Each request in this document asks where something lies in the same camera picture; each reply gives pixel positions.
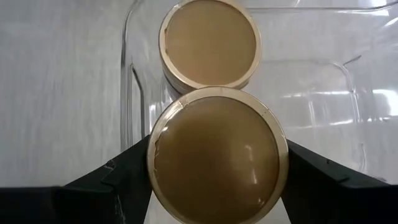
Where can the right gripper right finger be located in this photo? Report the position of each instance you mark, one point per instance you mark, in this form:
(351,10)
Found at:
(311,193)

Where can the clear plastic bin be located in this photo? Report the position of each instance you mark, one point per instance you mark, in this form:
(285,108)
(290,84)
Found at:
(311,77)

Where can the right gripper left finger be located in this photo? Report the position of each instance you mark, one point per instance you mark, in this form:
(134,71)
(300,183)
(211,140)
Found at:
(124,193)

